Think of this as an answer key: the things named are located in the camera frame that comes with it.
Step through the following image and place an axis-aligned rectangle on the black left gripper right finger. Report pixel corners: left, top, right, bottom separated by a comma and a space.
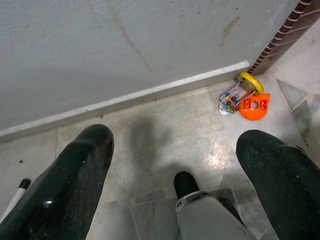
235, 129, 320, 240

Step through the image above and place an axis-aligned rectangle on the grey wall baseboard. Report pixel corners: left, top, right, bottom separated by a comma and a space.
0, 60, 251, 145

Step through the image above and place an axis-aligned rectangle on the colourful bead maze toy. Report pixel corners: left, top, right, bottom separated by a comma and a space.
217, 71, 265, 116

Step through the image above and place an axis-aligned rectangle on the white stick with black tip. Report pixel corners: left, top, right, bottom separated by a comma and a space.
0, 178, 32, 223

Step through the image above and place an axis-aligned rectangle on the orange plastic toy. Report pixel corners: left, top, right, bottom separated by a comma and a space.
238, 92, 271, 121

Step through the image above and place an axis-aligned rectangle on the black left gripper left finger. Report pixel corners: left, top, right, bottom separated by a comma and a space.
0, 123, 115, 240

